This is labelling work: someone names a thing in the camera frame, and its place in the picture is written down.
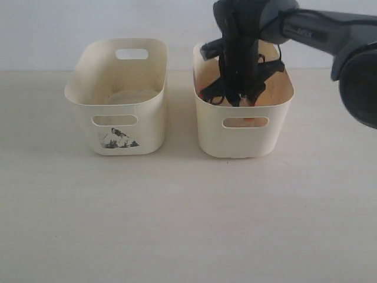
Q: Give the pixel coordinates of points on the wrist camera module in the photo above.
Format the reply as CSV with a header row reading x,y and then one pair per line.
x,y
211,49

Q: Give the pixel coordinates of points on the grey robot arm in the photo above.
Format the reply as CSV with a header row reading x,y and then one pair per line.
x,y
349,38

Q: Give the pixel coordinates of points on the cream plastic bin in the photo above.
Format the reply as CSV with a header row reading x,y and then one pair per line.
x,y
222,131
117,94

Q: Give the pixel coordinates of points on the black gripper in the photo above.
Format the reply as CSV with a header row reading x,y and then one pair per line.
x,y
244,69

